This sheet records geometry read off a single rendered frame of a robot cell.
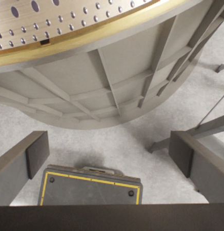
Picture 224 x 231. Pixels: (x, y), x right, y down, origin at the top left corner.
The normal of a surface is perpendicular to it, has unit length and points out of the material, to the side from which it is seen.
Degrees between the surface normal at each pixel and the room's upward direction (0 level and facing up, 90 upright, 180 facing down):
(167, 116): 0
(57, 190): 0
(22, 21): 43
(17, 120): 0
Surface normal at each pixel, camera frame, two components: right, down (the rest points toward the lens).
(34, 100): -0.10, -0.15
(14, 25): 0.05, 0.55
